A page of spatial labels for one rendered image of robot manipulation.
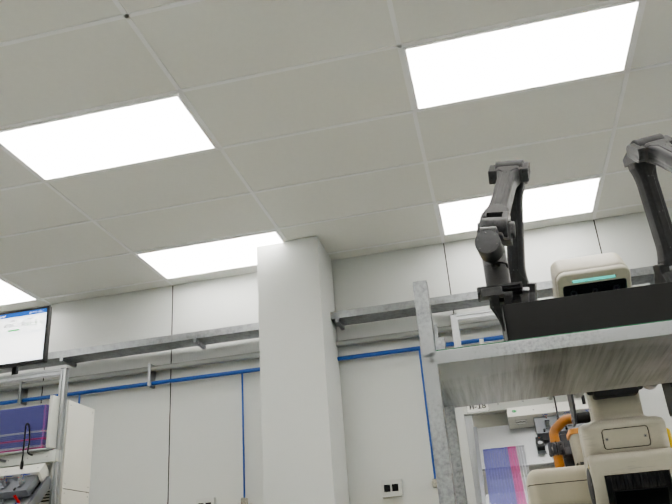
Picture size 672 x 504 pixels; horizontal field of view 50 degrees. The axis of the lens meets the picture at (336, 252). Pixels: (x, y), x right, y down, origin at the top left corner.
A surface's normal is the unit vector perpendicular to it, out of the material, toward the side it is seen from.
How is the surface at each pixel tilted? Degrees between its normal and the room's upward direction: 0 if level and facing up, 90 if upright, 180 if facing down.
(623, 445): 98
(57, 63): 180
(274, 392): 90
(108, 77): 180
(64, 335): 90
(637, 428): 98
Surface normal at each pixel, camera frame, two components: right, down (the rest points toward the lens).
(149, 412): -0.22, -0.38
